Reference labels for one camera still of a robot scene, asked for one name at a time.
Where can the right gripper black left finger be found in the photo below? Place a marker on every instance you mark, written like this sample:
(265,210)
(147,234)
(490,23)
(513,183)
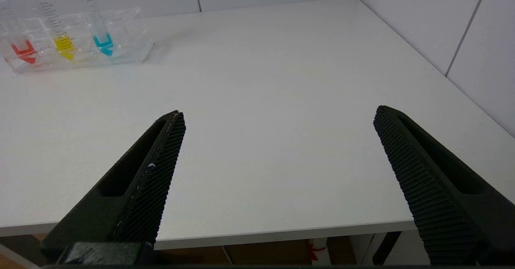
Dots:
(120,204)

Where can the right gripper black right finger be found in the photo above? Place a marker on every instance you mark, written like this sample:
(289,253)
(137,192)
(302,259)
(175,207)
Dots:
(442,204)

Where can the test tube with yellow pigment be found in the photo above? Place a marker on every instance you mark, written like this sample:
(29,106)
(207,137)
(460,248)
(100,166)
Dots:
(63,44)

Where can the test tube with blue pigment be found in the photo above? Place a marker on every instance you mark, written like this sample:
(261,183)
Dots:
(104,43)

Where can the clear plastic test tube rack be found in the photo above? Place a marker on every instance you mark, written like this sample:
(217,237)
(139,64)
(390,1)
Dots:
(128,39)

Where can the test tube with red pigment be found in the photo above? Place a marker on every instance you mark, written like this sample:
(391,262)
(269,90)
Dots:
(25,51)

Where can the black table leg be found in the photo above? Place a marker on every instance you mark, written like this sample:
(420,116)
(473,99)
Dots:
(385,249)

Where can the white item with red ribbon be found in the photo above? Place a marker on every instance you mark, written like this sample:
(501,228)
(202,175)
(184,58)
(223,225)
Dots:
(320,253)

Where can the brown cardboard box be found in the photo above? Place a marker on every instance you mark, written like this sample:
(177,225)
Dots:
(257,255)

